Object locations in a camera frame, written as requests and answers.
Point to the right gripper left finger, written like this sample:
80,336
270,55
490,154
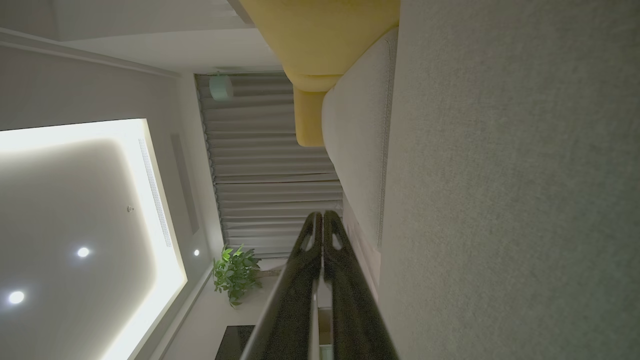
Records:
292,310

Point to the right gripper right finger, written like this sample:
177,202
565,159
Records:
352,310

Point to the green potted plant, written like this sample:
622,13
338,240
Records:
235,275

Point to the black flat panel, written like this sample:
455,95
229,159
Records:
234,345

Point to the grey pleated curtain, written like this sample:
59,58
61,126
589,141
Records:
265,160

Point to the light grey sofa back cushion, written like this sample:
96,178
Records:
357,140

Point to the yellow sofa cushion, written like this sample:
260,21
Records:
320,40

